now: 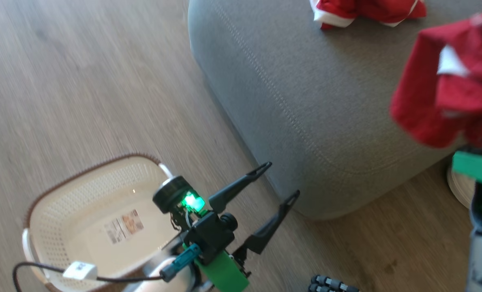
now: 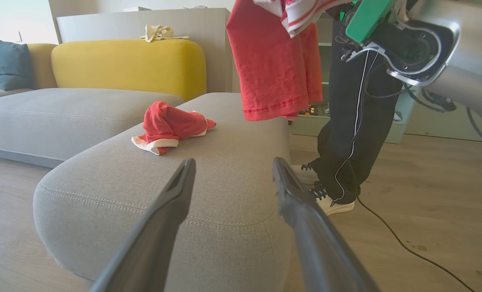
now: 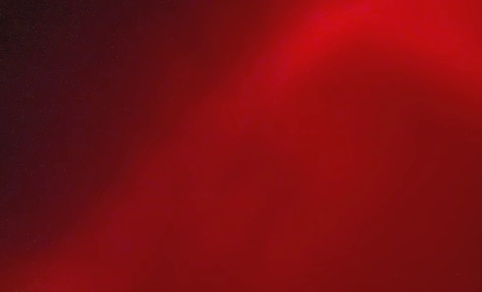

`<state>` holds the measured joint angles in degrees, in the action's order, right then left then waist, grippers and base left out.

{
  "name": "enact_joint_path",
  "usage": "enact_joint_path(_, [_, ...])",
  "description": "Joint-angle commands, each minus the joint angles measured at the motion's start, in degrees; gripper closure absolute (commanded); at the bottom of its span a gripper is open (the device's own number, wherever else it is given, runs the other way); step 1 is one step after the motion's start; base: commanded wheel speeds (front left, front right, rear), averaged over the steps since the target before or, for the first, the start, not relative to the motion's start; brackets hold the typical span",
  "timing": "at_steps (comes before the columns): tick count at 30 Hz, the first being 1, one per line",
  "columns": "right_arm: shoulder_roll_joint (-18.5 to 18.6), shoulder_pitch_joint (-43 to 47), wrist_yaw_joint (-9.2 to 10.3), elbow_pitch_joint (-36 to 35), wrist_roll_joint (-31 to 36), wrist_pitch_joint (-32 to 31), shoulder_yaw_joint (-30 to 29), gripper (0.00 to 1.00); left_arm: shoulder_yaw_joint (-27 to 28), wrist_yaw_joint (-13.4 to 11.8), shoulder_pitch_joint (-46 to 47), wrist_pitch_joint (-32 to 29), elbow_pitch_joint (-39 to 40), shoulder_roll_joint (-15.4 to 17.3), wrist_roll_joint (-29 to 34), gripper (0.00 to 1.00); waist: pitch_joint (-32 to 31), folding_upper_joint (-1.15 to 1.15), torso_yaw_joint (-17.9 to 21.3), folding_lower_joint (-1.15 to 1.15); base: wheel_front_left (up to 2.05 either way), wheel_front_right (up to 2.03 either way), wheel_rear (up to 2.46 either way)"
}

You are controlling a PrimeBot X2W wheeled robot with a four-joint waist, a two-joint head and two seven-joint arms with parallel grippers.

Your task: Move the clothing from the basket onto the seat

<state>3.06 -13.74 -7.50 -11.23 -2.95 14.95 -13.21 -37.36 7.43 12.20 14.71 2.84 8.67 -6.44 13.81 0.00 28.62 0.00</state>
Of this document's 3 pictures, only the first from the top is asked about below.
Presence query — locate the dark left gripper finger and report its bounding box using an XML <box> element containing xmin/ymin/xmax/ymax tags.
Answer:
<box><xmin>243</xmin><ymin>190</ymin><xmax>301</xmax><ymax>256</ymax></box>
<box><xmin>208</xmin><ymin>161</ymin><xmax>273</xmax><ymax>215</ymax></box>

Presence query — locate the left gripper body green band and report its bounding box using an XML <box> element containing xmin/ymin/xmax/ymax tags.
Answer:
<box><xmin>193</xmin><ymin>249</ymin><xmax>252</xmax><ymax>292</ymax></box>

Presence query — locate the red and white striped garment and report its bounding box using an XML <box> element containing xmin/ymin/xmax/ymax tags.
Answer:
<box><xmin>389</xmin><ymin>7</ymin><xmax>482</xmax><ymax>149</ymax></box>

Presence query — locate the red garment with white cuffs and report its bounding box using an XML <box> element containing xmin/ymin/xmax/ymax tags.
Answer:
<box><xmin>310</xmin><ymin>0</ymin><xmax>427</xmax><ymax>30</ymax></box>

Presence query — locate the grey fabric sofa seat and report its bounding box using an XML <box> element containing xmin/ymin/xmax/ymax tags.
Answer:
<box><xmin>187</xmin><ymin>0</ymin><xmax>482</xmax><ymax>221</ymax></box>

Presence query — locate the white perforated laundry basket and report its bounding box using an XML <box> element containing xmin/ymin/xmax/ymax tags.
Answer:
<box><xmin>21</xmin><ymin>153</ymin><xmax>185</xmax><ymax>292</ymax></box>

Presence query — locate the white round object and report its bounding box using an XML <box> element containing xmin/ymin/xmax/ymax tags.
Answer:
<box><xmin>446</xmin><ymin>164</ymin><xmax>477</xmax><ymax>210</ymax></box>

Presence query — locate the paper label sticker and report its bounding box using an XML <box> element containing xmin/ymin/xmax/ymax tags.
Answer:
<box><xmin>104</xmin><ymin>208</ymin><xmax>145</xmax><ymax>245</ymax></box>

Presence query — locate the white left cable tag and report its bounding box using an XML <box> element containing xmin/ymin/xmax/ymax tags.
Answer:
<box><xmin>62</xmin><ymin>260</ymin><xmax>99</xmax><ymax>281</ymax></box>

